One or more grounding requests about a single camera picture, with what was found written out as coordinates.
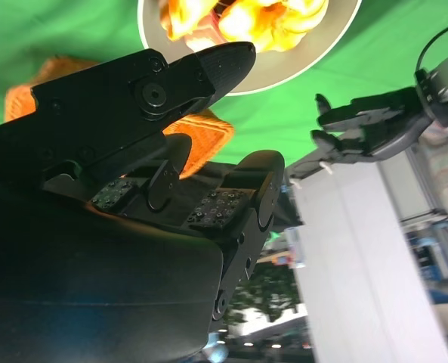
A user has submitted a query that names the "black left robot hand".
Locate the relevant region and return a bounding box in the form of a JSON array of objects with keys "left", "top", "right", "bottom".
[{"left": 310, "top": 86, "right": 432, "bottom": 167}]

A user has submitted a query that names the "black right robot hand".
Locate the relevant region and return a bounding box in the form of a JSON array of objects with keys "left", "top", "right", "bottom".
[{"left": 0, "top": 41, "right": 287, "bottom": 363}]

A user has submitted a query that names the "pale green bowl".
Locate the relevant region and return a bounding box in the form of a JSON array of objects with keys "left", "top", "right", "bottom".
[{"left": 137, "top": 0, "right": 363, "bottom": 98}]

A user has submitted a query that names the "orange wedge bread with hole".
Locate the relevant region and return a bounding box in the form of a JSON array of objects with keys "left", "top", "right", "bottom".
[{"left": 159, "top": 0, "right": 219, "bottom": 42}]

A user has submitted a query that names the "orange wicker basket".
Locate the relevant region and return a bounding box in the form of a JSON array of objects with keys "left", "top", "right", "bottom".
[{"left": 4, "top": 55, "right": 235, "bottom": 181}]

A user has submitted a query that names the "salmon pink cake slice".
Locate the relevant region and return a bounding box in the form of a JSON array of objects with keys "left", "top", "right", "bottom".
[{"left": 185, "top": 14, "right": 224, "bottom": 52}]

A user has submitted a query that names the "green tablecloth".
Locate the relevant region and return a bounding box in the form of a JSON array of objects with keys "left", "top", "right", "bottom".
[{"left": 0, "top": 0, "right": 448, "bottom": 167}]

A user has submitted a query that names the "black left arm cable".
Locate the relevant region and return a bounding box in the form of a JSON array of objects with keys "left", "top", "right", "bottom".
[{"left": 415, "top": 18, "right": 448, "bottom": 73}]

